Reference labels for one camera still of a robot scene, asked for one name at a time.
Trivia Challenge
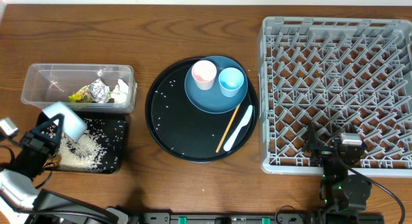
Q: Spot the light blue bowl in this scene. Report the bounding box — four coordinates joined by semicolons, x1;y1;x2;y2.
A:
42;102;87;142

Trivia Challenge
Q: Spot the yellow foil snack wrapper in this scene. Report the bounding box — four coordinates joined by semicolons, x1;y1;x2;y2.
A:
68;79;111;103

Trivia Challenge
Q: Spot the white rice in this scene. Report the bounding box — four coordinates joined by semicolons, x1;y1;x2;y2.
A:
41;117;127;174

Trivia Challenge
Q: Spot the white tissue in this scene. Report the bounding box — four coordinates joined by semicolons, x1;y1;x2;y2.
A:
110;79;129;104

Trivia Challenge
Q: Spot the brown walnut cookie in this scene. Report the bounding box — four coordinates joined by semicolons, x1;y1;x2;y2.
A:
43;154;62;169

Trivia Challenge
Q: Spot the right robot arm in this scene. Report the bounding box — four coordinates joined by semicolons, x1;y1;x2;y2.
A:
303;124;371;223

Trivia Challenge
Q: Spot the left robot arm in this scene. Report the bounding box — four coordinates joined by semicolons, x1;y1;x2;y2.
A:
1;112;130;223

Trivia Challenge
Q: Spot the grey plastic dishwasher rack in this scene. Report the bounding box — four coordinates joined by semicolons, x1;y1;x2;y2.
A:
257;17;411;178

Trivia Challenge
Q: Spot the clear plastic bin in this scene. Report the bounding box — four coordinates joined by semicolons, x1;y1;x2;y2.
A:
21;63;137;113

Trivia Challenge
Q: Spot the black rectangular tray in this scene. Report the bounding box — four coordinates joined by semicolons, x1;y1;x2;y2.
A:
35;109;128;175

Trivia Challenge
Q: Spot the white plastic knife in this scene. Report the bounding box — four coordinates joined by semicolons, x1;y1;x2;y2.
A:
223;105;254;151

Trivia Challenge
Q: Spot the wooden chopstick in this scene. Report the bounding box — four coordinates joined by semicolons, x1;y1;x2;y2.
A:
215;105;240;153

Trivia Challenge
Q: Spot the light blue plastic cup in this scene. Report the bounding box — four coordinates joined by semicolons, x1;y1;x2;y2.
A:
218;68;245;97

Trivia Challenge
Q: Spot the dark blue plate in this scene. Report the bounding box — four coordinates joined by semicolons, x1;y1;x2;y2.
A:
184;55;248;114

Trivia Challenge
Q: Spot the round black serving tray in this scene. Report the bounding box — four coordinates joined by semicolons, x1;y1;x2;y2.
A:
145;57;258;163

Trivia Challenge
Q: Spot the pink plastic cup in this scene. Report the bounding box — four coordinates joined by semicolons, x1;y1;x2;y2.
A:
191;60;217;90

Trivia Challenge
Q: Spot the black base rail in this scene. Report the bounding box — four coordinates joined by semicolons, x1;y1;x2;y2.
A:
109;206;386;224

